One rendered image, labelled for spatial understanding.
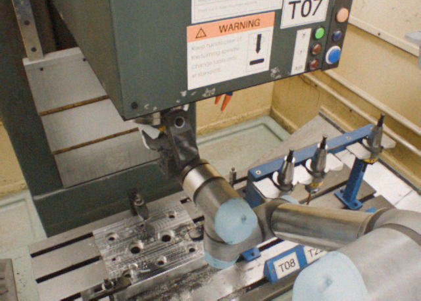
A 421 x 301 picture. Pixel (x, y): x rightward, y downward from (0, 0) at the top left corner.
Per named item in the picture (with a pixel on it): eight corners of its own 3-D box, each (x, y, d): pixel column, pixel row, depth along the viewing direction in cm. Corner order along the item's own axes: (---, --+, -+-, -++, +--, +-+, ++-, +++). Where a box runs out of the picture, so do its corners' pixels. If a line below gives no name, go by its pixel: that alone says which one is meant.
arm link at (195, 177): (193, 185, 71) (229, 169, 75) (180, 169, 74) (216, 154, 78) (192, 211, 76) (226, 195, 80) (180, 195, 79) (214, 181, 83)
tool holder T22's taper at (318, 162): (321, 159, 107) (325, 139, 103) (328, 169, 104) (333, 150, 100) (306, 162, 106) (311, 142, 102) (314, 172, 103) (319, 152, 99)
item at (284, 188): (287, 173, 106) (289, 167, 104) (299, 189, 102) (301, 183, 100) (267, 180, 104) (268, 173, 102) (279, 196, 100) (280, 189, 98)
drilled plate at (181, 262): (212, 261, 114) (212, 252, 111) (118, 301, 103) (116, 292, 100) (179, 209, 130) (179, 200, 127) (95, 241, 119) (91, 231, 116)
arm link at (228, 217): (223, 255, 70) (226, 227, 64) (191, 214, 77) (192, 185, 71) (257, 236, 73) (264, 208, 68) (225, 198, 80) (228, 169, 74)
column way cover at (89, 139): (179, 154, 158) (174, 33, 126) (61, 192, 140) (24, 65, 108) (173, 147, 162) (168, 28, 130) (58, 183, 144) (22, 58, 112)
